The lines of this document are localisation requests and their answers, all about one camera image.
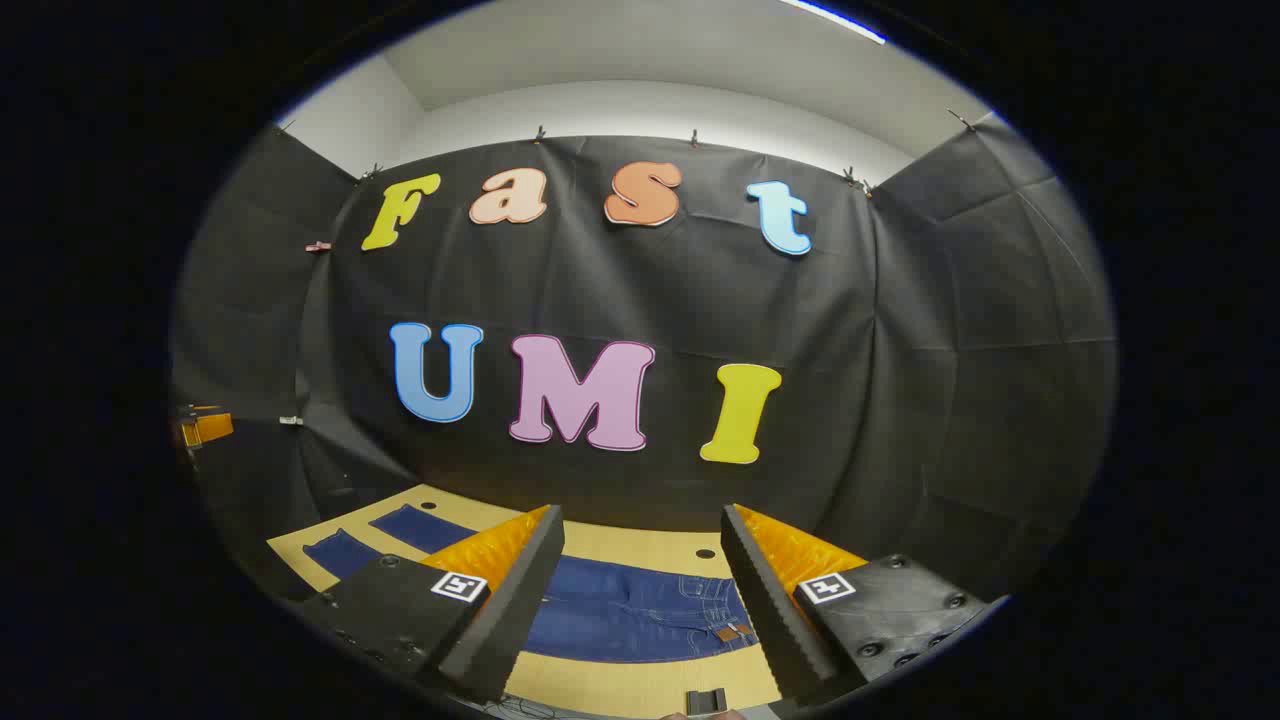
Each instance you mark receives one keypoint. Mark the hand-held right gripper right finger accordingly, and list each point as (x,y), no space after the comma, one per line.
(765,600)

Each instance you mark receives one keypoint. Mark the black backdrop cloth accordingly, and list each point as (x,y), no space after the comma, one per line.
(900,350)

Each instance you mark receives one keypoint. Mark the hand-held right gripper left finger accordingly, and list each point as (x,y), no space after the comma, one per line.
(515,600)

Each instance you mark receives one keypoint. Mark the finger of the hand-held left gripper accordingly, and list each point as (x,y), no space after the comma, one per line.
(208,427)

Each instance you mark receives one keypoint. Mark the blue denim jeans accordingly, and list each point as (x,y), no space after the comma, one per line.
(620,610)

